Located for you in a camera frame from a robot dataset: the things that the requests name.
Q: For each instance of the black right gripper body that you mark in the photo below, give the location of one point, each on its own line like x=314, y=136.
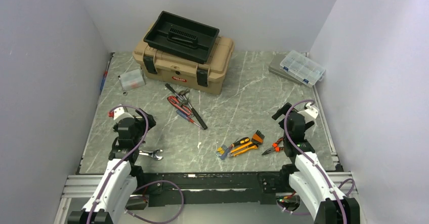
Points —
x=281, y=112

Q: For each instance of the tan plastic toolbox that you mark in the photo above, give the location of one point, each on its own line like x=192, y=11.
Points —
x=208, y=77

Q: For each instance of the black tool tray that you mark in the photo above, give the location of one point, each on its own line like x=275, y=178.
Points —
x=182, y=37

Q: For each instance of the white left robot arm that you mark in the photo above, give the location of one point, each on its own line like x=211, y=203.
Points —
x=121, y=176

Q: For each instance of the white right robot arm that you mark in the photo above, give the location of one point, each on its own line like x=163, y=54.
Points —
x=324, y=200

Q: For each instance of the silver combination wrench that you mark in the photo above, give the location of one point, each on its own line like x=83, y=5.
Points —
x=152, y=154

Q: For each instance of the orange black utility knife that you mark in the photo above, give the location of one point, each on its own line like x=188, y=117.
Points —
x=243, y=145

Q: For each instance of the small clear screw box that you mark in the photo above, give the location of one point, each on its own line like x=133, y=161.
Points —
x=131, y=80

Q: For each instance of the red black utility knife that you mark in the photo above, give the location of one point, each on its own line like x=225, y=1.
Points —
x=174, y=101

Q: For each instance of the blue red screwdriver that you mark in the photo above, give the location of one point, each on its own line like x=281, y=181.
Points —
x=187, y=118

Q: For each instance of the clear compartment organizer box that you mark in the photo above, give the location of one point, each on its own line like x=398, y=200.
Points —
x=303, y=69

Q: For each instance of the grey flat case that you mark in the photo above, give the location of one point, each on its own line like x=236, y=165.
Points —
x=275, y=68

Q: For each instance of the small claw hammer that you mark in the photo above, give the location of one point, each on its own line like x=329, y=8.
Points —
x=183, y=96

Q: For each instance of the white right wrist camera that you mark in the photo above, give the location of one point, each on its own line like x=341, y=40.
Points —
x=310, y=112

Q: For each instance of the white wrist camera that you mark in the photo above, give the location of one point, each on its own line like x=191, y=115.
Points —
x=119, y=113
x=310, y=112

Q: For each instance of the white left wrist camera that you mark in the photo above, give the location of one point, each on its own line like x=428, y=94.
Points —
x=119, y=113

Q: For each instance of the orange handled pliers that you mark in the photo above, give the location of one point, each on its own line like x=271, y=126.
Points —
x=274, y=147

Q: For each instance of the large black-handled hammer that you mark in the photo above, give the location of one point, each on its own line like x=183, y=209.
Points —
x=197, y=118

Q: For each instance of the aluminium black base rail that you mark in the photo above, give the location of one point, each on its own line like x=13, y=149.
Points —
x=198, y=188

